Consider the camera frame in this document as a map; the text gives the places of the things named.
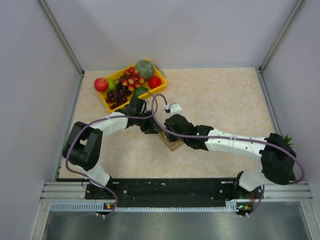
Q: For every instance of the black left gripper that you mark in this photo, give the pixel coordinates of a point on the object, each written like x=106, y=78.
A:
x=151, y=127

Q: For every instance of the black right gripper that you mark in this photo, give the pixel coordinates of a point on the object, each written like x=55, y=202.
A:
x=171, y=138

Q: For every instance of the brown cardboard express box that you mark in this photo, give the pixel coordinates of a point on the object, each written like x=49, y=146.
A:
x=171, y=145

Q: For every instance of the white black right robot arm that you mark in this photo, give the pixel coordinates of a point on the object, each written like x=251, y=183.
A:
x=273, y=153

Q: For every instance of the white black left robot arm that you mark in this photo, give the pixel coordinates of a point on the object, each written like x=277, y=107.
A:
x=83, y=146

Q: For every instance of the green lime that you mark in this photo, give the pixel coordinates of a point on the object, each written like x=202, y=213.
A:
x=139, y=90

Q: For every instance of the dark purple grape bunch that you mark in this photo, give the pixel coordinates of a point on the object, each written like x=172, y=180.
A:
x=117, y=97

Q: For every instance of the yellow plastic fruit tray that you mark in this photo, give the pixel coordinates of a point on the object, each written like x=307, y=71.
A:
x=116, y=76

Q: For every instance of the red tomato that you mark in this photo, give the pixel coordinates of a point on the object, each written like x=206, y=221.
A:
x=154, y=82

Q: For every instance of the green apple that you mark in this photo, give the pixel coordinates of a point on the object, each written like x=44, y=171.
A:
x=111, y=84

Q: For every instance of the green netted melon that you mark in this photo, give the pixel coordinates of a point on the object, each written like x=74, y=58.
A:
x=145, y=69

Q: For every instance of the red apple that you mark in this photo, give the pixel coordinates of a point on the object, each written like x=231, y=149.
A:
x=101, y=84

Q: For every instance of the toy pineapple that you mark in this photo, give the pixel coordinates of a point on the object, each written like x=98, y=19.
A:
x=288, y=139

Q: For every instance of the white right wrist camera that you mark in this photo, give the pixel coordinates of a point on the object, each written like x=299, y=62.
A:
x=172, y=108

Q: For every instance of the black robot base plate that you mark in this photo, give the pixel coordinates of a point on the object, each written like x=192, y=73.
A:
x=172, y=192

